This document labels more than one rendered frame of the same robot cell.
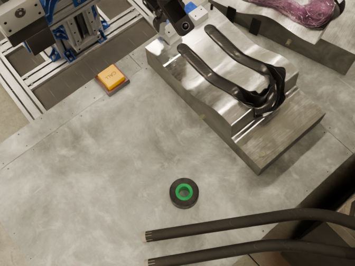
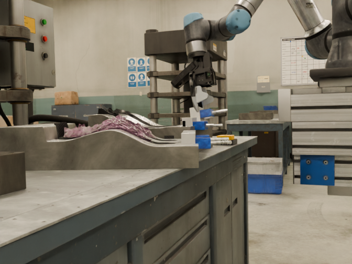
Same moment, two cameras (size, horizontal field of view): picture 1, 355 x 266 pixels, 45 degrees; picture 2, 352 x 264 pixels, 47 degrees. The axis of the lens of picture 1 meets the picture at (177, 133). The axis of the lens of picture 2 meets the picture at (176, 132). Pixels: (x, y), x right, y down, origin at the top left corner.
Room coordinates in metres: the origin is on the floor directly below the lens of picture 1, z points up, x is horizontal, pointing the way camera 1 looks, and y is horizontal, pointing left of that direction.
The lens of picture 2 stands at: (1.98, -0.84, 0.94)
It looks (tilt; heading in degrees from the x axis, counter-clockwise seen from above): 3 degrees down; 148
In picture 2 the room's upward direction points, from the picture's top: 1 degrees counter-clockwise
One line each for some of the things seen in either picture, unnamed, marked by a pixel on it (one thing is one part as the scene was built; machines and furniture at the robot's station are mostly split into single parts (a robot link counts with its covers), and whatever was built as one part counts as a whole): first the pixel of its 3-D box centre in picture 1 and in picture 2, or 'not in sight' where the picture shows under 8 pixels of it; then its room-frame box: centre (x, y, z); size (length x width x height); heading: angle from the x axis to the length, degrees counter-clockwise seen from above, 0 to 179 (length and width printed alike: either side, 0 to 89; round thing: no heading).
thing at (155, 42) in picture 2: not in sight; (192, 104); (-3.12, 2.65, 1.03); 1.54 x 0.94 x 2.06; 130
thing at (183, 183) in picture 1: (184, 193); not in sight; (0.32, -0.01, 0.82); 0.08 x 0.08 x 0.04
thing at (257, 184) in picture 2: not in sight; (255, 180); (-1.47, 2.38, 0.11); 0.61 x 0.41 x 0.22; 40
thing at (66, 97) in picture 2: not in sight; (66, 98); (-6.56, 1.76, 1.26); 0.42 x 0.33 x 0.29; 40
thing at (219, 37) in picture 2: not in sight; (221, 29); (0.78, 0.12, 1.24); 0.11 x 0.11 x 0.08; 76
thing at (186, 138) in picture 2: not in sight; (206, 142); (1.12, -0.21, 0.86); 0.13 x 0.05 x 0.05; 55
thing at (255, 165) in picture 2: not in sight; (255, 165); (-1.47, 2.38, 0.28); 0.61 x 0.41 x 0.15; 40
